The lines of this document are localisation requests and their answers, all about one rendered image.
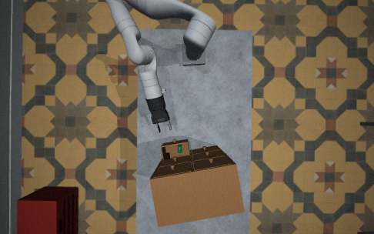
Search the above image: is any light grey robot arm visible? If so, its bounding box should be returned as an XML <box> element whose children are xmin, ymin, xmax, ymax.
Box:
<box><xmin>105</xmin><ymin>0</ymin><xmax>216</xmax><ymax>88</ymax></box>

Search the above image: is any brown wooden drawer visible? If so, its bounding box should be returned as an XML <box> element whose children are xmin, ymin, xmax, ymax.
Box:
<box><xmin>192</xmin><ymin>150</ymin><xmax>224</xmax><ymax>161</ymax></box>
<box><xmin>159</xmin><ymin>155</ymin><xmax>191</xmax><ymax>167</ymax></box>
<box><xmin>161</xmin><ymin>139</ymin><xmax>190</xmax><ymax>160</ymax></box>
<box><xmin>192</xmin><ymin>146</ymin><xmax>219</xmax><ymax>155</ymax></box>
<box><xmin>152</xmin><ymin>162</ymin><xmax>192</xmax><ymax>178</ymax></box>
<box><xmin>193</xmin><ymin>156</ymin><xmax>233</xmax><ymax>171</ymax></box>

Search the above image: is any brown wooden chest of drawers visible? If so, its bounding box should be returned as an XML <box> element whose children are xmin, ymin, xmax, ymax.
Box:
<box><xmin>149</xmin><ymin>145</ymin><xmax>245</xmax><ymax>227</ymax></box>

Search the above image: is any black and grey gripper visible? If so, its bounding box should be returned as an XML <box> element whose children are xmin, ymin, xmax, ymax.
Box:
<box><xmin>143</xmin><ymin>84</ymin><xmax>172</xmax><ymax>133</ymax></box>

